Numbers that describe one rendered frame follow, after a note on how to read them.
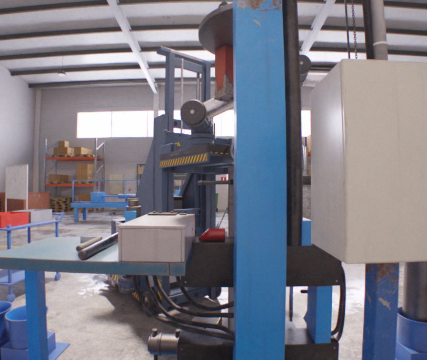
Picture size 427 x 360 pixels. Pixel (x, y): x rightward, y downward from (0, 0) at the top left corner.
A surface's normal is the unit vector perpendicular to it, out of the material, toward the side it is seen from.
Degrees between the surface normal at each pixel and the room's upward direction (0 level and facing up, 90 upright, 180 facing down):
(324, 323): 90
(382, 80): 90
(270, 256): 90
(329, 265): 90
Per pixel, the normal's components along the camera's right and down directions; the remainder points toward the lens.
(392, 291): -0.02, -0.03
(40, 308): 1.00, 0.00
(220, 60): -0.79, -0.01
